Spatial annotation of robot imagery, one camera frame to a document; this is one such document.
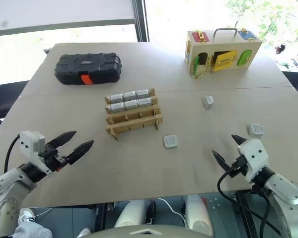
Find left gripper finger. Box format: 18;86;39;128
48;130;77;150
66;139;95;165

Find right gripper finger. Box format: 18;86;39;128
231;134;248;147
211;149;231;172

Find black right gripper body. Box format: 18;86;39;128
228;154;248;179

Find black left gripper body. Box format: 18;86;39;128
41;143;74;174

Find wooden lock box coloured doors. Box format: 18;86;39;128
184;27;262;80

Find wooden battery rack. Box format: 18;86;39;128
104;88;163;142

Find white right robot leg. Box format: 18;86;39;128
184;194;215;234

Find white robot leg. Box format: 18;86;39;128
184;194;215;234
114;199;152;229

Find white sneaker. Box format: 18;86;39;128
18;207;36;224
76;228;92;238

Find black office chair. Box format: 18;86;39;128
0;79;31;139

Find grey trouser leg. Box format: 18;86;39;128
13;220;53;238

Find black tool case orange latch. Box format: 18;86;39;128
54;52;123;86

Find white left robot leg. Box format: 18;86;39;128
114;199;152;229

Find grey robot torso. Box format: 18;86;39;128
88;224;216;238

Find white roller blind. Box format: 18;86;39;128
0;0;137;32

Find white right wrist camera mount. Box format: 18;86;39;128
236;138;269;184

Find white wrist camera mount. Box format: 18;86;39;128
19;130;53;178
236;138;269;184

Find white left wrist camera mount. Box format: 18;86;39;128
19;130;53;178

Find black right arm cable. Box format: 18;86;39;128
217;161;283;236

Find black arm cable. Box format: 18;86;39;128
3;134;22;174
217;161;283;236

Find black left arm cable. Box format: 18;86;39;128
3;134;22;174

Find black table frame bar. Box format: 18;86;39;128
234;190;260;238

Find thin white cable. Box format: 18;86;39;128
157;197;189;229

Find black window frame post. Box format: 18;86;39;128
132;0;150;43

